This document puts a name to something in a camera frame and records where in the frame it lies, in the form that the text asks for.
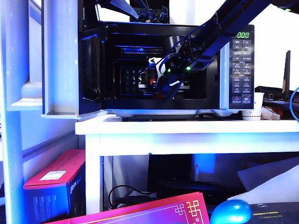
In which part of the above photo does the right gripper finger with white pad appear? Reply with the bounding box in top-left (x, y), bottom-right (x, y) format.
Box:
top-left (148, 56), bottom-right (164, 80)

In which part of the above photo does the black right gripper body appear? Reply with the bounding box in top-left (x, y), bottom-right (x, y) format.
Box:
top-left (155, 61), bottom-right (192, 102)

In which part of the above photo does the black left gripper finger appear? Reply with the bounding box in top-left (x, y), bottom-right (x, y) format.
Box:
top-left (109, 0), bottom-right (139, 19)

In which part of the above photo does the orange fruit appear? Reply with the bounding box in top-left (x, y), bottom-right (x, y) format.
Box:
top-left (149, 77), bottom-right (164, 98)

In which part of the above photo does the white Midea microwave body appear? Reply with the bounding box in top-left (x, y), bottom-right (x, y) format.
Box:
top-left (101, 22), bottom-right (255, 122)

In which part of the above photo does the white table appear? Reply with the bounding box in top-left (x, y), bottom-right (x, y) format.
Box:
top-left (74, 115), bottom-right (299, 216)

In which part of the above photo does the white patterned paper cup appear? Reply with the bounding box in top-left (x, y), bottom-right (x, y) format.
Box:
top-left (241, 92), bottom-right (265, 121)

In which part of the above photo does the crumpled paper packaging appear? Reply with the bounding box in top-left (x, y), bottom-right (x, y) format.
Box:
top-left (260, 106), bottom-right (284, 121)

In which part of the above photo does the black router with antenna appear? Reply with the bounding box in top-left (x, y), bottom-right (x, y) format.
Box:
top-left (254, 49), bottom-right (299, 110)

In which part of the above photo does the pink patterned flat box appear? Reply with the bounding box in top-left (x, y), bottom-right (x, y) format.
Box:
top-left (43, 191), bottom-right (210, 224)

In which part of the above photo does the glossy blue egg-shaped object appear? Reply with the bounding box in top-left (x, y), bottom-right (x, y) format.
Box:
top-left (209, 199), bottom-right (254, 224)

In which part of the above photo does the white foam sheet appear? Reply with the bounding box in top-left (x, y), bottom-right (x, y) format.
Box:
top-left (227, 158), bottom-right (299, 206)

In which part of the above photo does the red and blue carton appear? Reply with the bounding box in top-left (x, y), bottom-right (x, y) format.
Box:
top-left (22, 149), bottom-right (86, 224)

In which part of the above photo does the black paper shredder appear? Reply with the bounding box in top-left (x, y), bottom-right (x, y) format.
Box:
top-left (246, 202), bottom-right (299, 224)

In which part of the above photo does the grey-framed partition panel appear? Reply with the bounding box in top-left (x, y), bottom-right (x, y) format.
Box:
top-left (0, 0), bottom-right (78, 224)

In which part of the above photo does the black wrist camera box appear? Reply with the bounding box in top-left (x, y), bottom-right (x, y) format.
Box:
top-left (186, 58), bottom-right (215, 71)

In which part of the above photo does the black cable tangle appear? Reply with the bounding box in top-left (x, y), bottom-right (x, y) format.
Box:
top-left (108, 184), bottom-right (159, 210)

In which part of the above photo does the blue cable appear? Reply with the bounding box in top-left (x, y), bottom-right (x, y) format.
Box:
top-left (289, 86), bottom-right (299, 122)

